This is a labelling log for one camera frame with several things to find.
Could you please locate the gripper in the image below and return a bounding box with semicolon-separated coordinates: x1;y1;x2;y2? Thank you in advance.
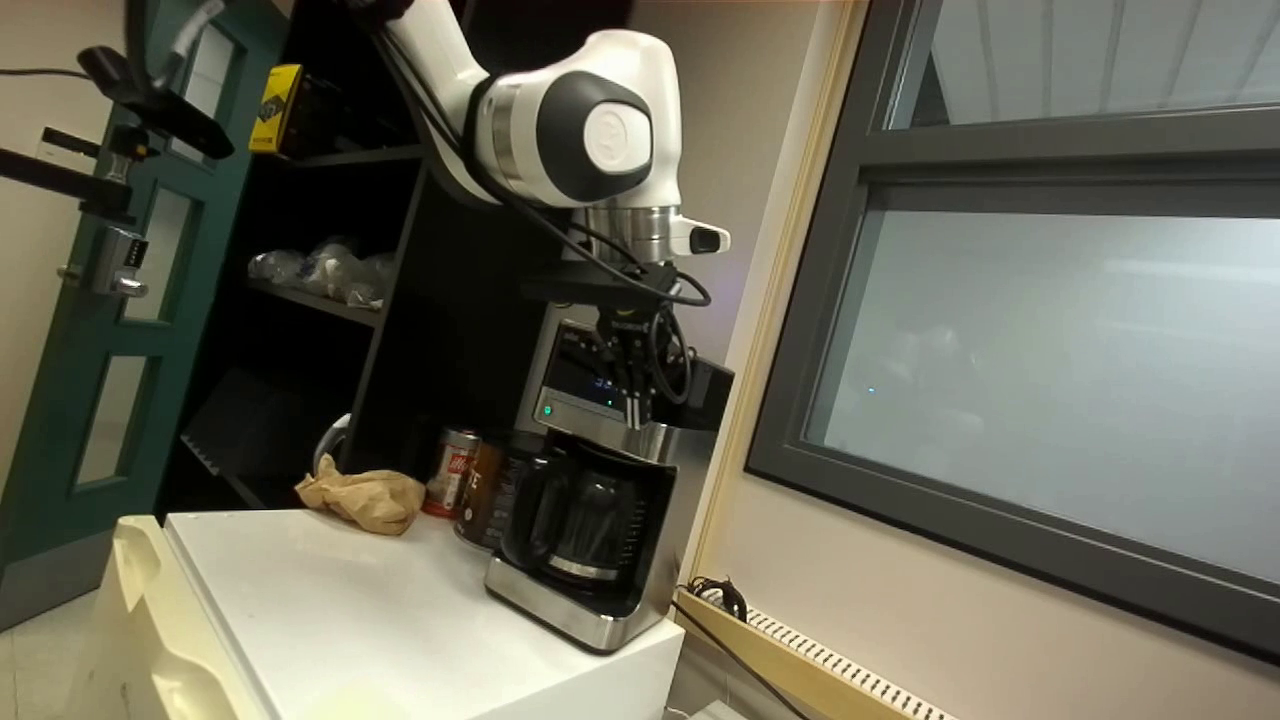
596;304;669;430

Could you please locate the steel and black coffee maker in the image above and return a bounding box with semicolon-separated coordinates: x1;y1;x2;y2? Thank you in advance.
484;317;737;657

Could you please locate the black glass coffee carafe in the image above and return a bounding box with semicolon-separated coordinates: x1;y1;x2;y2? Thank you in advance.
499;430;677;587

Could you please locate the red and silver coffee can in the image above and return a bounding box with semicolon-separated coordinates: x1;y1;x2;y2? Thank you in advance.
424;427;482;520

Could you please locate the black shelf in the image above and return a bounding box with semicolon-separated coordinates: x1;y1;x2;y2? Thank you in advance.
153;0;635;517

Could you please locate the brown jar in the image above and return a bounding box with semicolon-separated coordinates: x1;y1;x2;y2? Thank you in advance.
454;440;507;552

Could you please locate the crumpled brown paper bag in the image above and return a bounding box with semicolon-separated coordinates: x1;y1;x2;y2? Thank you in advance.
294;454;428;537

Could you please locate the beige baseboard heater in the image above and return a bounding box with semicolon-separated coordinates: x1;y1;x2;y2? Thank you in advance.
674;588;963;720

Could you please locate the heap of clear plastic bags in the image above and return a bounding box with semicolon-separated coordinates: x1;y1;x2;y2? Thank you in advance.
247;237;397;310

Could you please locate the white cabinet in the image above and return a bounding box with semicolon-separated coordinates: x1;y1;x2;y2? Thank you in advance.
64;507;687;720

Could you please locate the grey framed window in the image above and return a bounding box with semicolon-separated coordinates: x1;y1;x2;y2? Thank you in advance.
744;0;1280;669

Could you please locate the yellow box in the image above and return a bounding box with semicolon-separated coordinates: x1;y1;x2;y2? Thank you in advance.
247;64;304;157

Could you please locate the silver door keypad lock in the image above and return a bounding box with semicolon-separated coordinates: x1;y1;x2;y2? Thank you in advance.
57;227;152;300

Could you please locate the green door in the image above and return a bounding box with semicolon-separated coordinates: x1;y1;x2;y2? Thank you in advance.
0;0;293;633

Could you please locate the black cable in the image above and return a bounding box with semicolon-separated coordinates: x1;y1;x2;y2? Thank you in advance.
672;575;813;720

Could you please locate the camera on mount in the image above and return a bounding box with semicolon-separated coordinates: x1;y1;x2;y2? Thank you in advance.
0;44;237;219

